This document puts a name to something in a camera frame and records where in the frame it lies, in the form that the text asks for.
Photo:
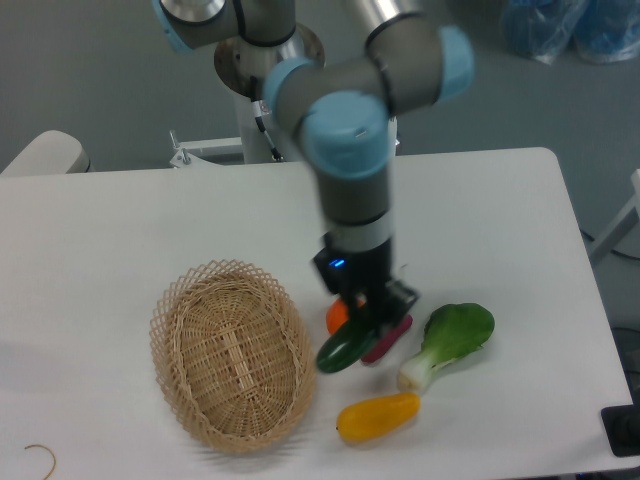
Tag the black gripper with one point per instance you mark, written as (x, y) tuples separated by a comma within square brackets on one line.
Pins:
[(365, 276)]

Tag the green cucumber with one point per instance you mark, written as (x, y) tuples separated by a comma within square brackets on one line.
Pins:
[(353, 340)]

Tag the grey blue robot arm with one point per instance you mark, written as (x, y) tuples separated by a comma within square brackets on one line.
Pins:
[(338, 118)]

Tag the woven wicker basket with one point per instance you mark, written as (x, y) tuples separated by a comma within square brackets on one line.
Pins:
[(232, 356)]

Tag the orange tangerine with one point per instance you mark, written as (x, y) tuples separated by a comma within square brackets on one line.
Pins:
[(336, 316)]

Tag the purple sweet potato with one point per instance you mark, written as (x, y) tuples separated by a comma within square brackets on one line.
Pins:
[(384, 345)]

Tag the green bok choy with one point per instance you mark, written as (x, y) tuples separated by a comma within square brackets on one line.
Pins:
[(452, 332)]

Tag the yellow pepper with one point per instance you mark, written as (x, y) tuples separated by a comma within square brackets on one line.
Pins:
[(376, 417)]

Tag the black device at table edge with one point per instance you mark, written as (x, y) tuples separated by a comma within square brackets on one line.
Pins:
[(621, 424)]

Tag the blue plastic bag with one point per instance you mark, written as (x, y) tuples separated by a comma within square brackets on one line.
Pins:
[(603, 32)]

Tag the white chair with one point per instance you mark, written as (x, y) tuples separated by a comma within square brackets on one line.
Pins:
[(51, 153)]

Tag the white frame at right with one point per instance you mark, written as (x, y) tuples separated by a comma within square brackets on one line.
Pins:
[(621, 224)]

